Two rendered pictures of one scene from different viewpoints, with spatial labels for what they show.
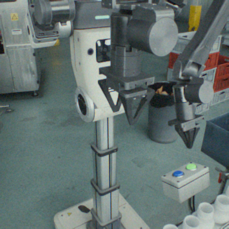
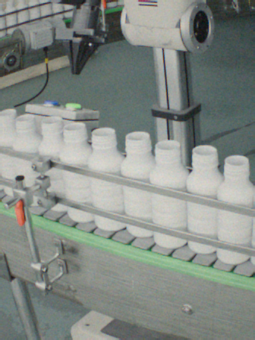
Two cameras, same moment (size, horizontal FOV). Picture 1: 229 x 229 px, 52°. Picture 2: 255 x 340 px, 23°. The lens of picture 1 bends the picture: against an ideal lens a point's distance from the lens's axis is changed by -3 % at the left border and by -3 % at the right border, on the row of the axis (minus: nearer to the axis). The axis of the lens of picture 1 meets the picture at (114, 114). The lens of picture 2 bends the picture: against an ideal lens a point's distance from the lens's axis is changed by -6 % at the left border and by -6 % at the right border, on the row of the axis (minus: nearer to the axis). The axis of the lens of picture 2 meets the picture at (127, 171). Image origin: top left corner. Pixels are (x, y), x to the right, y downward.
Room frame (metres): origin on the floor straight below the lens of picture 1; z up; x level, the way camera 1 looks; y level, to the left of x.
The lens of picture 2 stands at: (0.26, -1.43, 1.56)
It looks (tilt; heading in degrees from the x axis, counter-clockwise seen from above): 26 degrees down; 69
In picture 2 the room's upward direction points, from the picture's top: 5 degrees counter-clockwise
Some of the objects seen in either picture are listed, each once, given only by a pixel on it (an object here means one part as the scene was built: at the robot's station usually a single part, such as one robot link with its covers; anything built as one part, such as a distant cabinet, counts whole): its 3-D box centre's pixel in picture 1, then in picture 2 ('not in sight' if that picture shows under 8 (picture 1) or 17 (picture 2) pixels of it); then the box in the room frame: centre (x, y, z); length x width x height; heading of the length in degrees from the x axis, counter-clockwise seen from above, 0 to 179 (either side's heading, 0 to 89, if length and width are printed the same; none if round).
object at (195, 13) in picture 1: (194, 19); not in sight; (10.51, -3.34, 0.55); 0.40 x 0.40 x 1.10; 32
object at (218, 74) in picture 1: (216, 66); not in sight; (3.65, -1.63, 0.55); 0.61 x 0.41 x 0.22; 124
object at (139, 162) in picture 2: not in sight; (141, 184); (0.61, -0.57, 1.08); 0.06 x 0.06 x 0.17
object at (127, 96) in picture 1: (129, 100); not in sight; (0.43, -0.03, 1.44); 0.07 x 0.07 x 0.09; 32
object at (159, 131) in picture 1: (165, 113); not in sight; (2.50, -0.59, 0.32); 0.45 x 0.45 x 0.64
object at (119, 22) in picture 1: (128, 29); not in sight; (0.44, -0.02, 1.57); 0.07 x 0.06 x 0.07; 32
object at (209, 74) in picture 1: (191, 74); not in sight; (3.20, -1.08, 0.55); 0.61 x 0.41 x 0.22; 129
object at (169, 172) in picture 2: not in sight; (171, 195); (0.63, -0.63, 1.08); 0.06 x 0.06 x 0.17
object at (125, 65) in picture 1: (125, 62); not in sight; (0.44, -0.02, 1.51); 0.10 x 0.07 x 0.07; 32
